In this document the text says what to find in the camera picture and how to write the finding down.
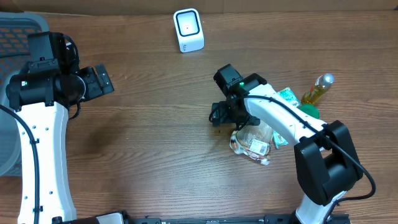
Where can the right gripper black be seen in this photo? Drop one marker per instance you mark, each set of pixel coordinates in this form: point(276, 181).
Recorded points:
point(224, 116)

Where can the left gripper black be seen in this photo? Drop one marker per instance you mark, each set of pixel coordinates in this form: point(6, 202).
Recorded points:
point(104, 79)

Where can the brown snack packet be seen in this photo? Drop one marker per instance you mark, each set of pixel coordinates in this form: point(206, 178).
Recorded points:
point(254, 142)

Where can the teal white pouch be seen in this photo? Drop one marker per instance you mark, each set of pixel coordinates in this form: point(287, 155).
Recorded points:
point(279, 140)

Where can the small teal white box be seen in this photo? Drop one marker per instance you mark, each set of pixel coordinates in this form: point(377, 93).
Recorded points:
point(288, 95)

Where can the green lid jar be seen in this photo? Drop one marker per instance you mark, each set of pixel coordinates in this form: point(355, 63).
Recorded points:
point(310, 110)

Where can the yellow dish soap bottle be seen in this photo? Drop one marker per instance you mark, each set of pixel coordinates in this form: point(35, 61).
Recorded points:
point(319, 88)

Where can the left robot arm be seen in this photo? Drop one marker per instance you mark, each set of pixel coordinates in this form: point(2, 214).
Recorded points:
point(40, 97)

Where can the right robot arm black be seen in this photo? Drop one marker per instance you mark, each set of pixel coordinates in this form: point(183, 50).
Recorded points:
point(327, 164)

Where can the white barcode scanner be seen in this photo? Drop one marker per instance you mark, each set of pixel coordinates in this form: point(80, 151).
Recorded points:
point(189, 30)

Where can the grey plastic shopping basket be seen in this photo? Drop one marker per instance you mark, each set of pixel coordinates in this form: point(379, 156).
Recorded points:
point(15, 27)

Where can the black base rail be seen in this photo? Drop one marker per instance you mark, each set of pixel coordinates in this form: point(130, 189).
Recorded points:
point(267, 219)

